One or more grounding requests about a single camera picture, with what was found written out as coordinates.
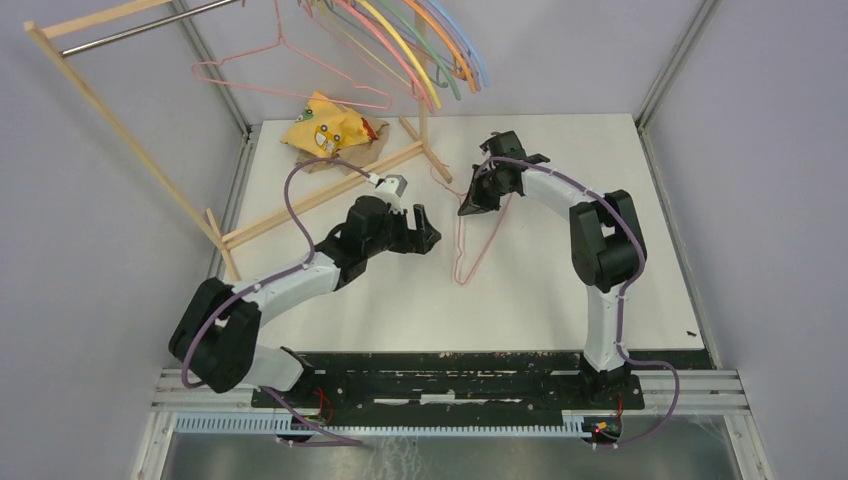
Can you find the metal rack rod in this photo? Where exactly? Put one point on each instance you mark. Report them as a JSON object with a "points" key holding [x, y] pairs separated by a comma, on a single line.
{"points": [[182, 11]]}

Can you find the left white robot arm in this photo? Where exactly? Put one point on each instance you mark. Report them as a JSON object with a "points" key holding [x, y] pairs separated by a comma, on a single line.
{"points": [[216, 340]]}

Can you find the pink plastic hanger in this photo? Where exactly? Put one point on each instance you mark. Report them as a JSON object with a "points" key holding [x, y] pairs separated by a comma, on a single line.
{"points": [[355, 21]]}

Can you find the beige cloth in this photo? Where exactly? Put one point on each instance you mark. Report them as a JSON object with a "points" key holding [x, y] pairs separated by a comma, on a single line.
{"points": [[361, 155]]}

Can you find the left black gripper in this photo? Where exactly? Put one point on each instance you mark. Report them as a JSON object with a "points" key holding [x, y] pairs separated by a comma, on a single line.
{"points": [[419, 241]]}

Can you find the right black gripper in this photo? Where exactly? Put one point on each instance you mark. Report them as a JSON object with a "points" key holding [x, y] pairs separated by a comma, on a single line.
{"points": [[475, 202]]}

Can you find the orange hanger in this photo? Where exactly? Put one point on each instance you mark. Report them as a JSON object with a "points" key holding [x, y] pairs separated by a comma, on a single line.
{"points": [[447, 40]]}

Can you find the green hanger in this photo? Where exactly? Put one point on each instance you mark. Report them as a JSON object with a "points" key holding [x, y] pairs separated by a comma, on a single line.
{"points": [[450, 63]]}

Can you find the purple hanger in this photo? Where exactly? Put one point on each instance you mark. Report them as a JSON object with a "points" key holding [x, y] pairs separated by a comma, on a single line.
{"points": [[454, 40]]}

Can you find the yellow hanger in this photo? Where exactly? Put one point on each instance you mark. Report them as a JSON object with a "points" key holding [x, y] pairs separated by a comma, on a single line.
{"points": [[417, 41]]}

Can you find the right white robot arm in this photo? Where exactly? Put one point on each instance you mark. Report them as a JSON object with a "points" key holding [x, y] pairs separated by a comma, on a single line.
{"points": [[608, 251]]}

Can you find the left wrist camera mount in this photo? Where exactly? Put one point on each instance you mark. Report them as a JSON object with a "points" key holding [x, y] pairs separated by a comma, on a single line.
{"points": [[389, 189]]}

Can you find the pink wire hanger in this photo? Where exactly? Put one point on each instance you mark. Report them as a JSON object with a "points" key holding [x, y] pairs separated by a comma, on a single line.
{"points": [[459, 274], [282, 41]]}

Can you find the light blue hanger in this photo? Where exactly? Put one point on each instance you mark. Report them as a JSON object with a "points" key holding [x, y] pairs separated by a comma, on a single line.
{"points": [[465, 40]]}

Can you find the yellow garment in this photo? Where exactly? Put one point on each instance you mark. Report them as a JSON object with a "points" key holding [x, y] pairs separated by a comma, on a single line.
{"points": [[323, 128]]}

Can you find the white slotted cable duct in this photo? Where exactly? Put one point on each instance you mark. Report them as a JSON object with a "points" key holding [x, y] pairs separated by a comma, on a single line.
{"points": [[284, 424]]}

